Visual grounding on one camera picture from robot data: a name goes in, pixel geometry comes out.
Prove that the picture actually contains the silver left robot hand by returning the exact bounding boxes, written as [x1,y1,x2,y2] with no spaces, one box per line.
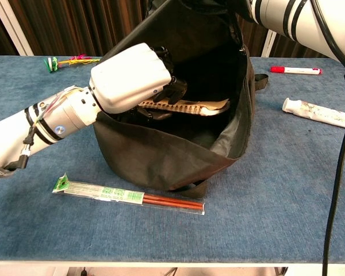
[89,42,189,120]

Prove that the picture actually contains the spiral notebook brown cover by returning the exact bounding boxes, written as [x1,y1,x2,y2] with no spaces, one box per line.
[137,97,231,118]

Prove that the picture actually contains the black fabric backpack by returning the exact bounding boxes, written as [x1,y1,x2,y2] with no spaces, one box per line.
[92,0,270,200]

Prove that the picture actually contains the colourful feather shuttlecock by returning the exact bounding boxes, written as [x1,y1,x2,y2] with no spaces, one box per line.
[43,54,102,73]

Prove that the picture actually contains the dark brown pleated curtain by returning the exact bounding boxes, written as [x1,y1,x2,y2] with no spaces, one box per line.
[0,0,334,60]

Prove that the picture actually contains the packaged red chopsticks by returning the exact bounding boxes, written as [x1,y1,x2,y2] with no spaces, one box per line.
[52,172,206,216]

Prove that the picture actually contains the red capped white marker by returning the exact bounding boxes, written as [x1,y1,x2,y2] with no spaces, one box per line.
[270,66,323,76]

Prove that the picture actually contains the white printed toothpaste tube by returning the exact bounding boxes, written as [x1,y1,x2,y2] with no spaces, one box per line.
[281,97,345,131]

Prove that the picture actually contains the blue table cloth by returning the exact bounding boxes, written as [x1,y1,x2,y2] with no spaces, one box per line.
[0,55,345,263]

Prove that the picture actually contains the white frame post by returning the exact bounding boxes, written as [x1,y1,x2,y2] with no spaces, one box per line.
[0,0,34,56]
[260,29,278,58]

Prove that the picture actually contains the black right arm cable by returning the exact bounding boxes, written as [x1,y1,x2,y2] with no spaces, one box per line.
[309,0,345,276]

